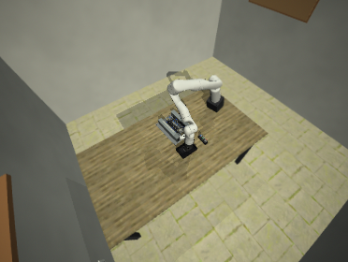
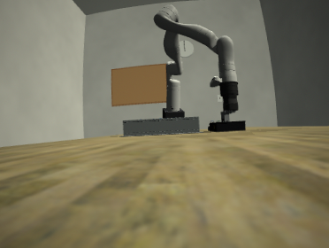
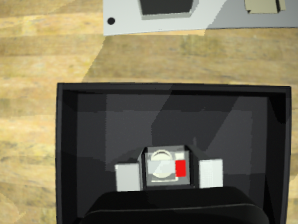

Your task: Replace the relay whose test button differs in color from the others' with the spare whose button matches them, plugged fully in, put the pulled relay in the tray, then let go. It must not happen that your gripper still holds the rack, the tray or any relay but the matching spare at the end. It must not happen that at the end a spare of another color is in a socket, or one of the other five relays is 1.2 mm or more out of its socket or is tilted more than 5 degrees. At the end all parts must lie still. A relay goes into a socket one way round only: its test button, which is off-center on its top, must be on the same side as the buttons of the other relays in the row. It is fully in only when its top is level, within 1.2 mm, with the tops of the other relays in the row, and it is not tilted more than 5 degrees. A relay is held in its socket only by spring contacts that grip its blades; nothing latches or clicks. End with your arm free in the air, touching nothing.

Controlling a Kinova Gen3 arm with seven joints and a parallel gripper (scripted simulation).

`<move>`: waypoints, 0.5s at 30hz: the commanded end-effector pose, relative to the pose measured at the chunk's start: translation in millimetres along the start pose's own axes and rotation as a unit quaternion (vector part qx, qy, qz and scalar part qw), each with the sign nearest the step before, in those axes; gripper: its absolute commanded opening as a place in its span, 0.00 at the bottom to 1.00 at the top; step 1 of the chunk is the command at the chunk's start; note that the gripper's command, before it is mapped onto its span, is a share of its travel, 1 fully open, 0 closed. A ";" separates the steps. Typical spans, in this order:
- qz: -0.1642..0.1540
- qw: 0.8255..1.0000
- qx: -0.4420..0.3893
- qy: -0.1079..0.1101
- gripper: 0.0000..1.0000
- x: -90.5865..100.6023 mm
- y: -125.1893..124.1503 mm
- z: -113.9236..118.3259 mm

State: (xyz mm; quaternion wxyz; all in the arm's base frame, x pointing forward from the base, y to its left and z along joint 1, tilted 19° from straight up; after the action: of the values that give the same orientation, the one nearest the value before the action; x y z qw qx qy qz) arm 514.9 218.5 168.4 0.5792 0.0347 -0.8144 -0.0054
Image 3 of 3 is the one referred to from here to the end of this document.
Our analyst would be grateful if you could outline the black open tray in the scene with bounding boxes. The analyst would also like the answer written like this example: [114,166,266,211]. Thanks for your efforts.
[55,82,292,224]

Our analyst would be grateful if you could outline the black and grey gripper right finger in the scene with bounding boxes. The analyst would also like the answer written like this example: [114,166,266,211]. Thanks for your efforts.
[185,145,223,188]

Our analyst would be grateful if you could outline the grey relay with red button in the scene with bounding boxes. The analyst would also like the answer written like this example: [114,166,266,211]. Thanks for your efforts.
[145,144,190,186]

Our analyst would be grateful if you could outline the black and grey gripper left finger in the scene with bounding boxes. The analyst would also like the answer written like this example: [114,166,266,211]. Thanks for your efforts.
[115,147,147,191]

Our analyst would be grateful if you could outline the grey mounting plate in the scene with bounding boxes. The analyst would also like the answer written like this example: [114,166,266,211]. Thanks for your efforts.
[103,0,298,36]

